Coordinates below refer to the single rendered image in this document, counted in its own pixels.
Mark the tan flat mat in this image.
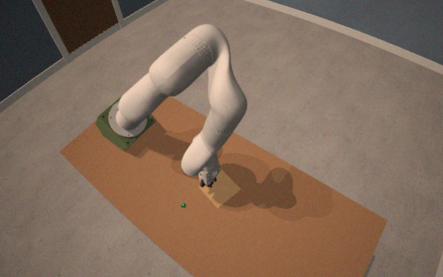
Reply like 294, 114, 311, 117
199, 170, 241, 209

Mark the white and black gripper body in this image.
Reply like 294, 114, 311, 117
199, 161, 221, 185

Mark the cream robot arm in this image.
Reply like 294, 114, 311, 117
109, 24, 247, 177

